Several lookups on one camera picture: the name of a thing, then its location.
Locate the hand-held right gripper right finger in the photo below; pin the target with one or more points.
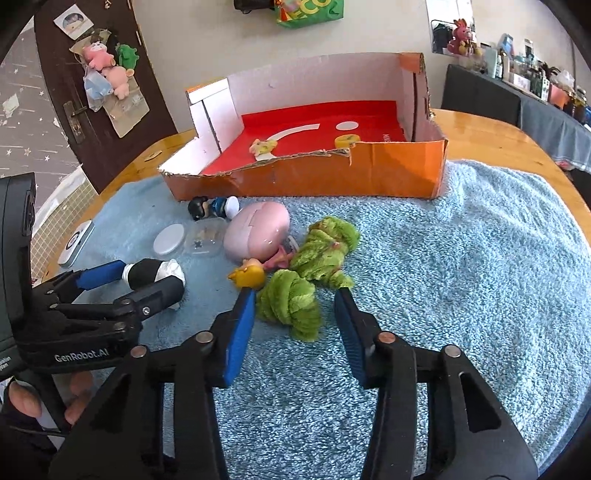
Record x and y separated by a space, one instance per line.
352 344

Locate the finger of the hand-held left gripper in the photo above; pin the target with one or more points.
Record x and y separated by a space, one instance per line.
99 275
157 295

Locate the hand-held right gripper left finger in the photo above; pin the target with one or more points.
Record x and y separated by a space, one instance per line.
239 334

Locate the black and white roll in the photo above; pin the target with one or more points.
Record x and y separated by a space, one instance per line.
147 272

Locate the white round lid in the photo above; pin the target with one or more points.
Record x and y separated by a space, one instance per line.
168 240

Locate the clear plastic box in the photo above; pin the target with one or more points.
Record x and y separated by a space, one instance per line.
205 235

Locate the green caterpillar plush toy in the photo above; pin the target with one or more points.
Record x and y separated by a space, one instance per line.
323 258

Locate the orange cardboard box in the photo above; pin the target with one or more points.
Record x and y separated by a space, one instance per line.
323 180

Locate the person's left hand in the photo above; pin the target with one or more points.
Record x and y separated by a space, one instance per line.
78 401

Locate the white electronic device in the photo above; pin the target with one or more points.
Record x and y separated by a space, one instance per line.
76 242

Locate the yellow-haired pink doll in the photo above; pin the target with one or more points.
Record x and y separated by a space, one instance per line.
251 273

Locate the black-haired toy figure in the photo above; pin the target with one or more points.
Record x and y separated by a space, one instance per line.
201 208

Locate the pink egg-shaped case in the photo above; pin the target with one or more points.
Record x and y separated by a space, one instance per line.
254 230

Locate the blue fluffy towel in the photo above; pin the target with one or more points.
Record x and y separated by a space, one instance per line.
438 258

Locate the small paper tag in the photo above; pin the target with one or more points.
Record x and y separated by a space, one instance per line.
153 155

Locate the small pastel toy figure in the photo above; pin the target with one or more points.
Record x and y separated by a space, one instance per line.
262 147

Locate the blue face mask bundle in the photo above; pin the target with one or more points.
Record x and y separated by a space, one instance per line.
96 90

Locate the pink plush toy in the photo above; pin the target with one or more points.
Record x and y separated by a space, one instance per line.
98 55
117 78

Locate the yellow disc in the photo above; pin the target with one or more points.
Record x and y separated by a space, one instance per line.
346 141

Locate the picture card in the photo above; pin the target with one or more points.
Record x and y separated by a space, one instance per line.
73 19

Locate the blue cloth-covered side table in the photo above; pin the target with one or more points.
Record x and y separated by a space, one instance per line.
554 124

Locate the black bag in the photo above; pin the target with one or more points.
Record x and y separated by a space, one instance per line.
251 3

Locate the green shopping bag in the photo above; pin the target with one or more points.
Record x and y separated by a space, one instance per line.
309 14

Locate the pink bunny plush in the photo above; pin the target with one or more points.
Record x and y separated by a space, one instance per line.
461 37

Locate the row of bottles and boxes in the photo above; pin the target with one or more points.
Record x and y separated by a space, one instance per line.
531 69

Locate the wall mirror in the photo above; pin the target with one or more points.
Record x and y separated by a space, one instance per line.
438 23

